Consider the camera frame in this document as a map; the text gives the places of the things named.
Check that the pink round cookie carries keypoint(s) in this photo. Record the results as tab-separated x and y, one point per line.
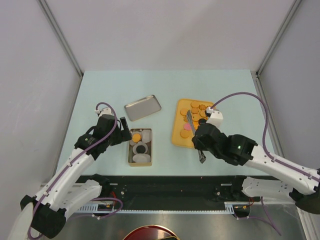
187	127

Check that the orange round cookie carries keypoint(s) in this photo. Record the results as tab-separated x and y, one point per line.
184	133

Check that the metal tongs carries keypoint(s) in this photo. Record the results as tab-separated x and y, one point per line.
201	155

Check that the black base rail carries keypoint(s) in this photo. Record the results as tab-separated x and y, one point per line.
172	193

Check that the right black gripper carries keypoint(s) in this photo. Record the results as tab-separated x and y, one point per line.
198	145

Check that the left aluminium frame post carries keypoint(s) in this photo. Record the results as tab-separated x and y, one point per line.
53	23

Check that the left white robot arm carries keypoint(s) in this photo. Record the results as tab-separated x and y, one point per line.
48	210

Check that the black cookie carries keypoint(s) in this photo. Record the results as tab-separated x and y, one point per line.
141	149

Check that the right aluminium frame post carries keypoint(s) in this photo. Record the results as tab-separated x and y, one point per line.
279	35

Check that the white paper cupcake liner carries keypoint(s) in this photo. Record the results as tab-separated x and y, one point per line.
141	158

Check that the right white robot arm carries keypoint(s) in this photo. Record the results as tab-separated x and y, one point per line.
291	181

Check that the dark red round object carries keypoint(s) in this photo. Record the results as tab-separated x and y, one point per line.
151	232

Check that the aluminium frame post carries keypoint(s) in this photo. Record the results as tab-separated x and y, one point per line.
53	23
279	35

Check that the silver tin lid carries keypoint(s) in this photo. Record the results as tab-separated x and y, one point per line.
142	108

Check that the yellow cookie tray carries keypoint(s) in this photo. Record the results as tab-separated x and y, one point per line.
197	109

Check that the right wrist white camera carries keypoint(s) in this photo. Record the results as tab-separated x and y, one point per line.
214	117

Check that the wrist white camera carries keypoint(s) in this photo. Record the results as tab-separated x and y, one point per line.
104	111
214	117

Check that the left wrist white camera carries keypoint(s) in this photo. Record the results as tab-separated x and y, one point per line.
104	111

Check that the yellow cookie tin box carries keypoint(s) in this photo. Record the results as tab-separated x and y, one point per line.
147	140

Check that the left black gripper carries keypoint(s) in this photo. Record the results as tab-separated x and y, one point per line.
122	135

